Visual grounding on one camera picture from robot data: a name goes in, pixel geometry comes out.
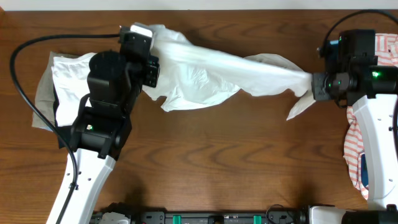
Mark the red white striped shirt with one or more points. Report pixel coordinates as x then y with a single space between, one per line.
386 52

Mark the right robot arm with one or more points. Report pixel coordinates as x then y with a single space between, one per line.
372 92

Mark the folded black garment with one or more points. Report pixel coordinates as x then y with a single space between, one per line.
65 131

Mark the white t-shirt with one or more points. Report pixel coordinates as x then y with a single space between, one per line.
193 77

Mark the folded olive garment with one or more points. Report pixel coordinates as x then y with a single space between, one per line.
44 97

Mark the folded white shirt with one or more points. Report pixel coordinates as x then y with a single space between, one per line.
70 82

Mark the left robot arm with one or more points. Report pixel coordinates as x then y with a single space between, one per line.
100 130

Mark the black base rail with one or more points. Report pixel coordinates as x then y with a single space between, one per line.
119 213

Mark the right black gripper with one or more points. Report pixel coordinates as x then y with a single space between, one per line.
319 93

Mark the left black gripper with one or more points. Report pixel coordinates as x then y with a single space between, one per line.
149 71

